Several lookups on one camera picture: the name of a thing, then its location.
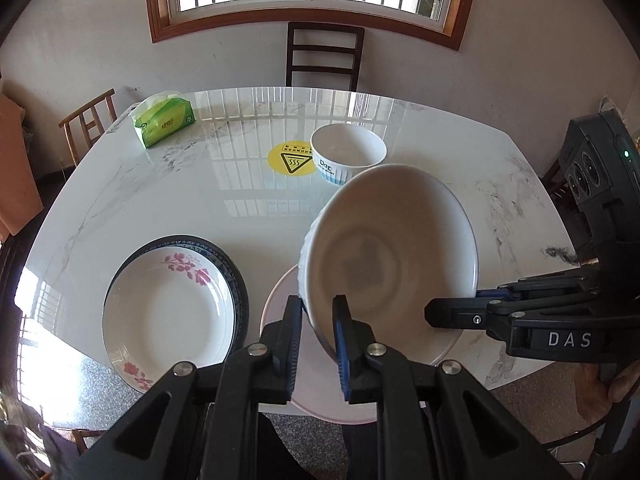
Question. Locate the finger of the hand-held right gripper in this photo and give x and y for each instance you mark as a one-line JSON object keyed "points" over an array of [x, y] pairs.
{"points": [[540, 286], [460, 314]]}

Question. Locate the light wooden chair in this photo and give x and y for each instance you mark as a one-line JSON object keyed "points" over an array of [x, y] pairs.
{"points": [[87, 107]]}

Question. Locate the white ribbed bowl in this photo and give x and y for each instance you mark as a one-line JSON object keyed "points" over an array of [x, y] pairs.
{"points": [[390, 260]]}

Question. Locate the white pink-flower plate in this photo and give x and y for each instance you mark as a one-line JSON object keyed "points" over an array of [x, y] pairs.
{"points": [[170, 315]]}

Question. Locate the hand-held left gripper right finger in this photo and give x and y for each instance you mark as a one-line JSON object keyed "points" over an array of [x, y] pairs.
{"points": [[342, 350]]}

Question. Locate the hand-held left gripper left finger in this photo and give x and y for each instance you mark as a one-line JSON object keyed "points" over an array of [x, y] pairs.
{"points": [[292, 345]]}

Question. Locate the green tissue pack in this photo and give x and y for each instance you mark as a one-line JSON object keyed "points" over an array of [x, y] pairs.
{"points": [[165, 122]]}

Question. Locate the yellow round sticker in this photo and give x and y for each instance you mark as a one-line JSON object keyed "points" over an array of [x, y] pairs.
{"points": [[290, 160]]}

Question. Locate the person's right hand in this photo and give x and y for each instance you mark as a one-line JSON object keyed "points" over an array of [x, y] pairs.
{"points": [[622, 385]]}

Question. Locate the dark wooden side chair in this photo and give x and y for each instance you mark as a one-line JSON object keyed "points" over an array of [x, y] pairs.
{"points": [[552, 180]]}

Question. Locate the white bowl with blue base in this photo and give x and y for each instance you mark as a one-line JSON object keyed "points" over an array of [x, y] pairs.
{"points": [[350, 145]]}

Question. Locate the plain white plate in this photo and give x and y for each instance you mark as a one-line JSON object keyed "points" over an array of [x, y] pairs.
{"points": [[400, 346]]}

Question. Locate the orange cloth cover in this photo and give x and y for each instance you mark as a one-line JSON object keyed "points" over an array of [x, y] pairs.
{"points": [[15, 170]]}

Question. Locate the barred window with wooden frame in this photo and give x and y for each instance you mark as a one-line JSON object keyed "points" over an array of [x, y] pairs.
{"points": [[300, 17]]}

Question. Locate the person's dark pants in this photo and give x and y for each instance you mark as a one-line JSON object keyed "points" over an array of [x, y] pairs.
{"points": [[300, 455]]}

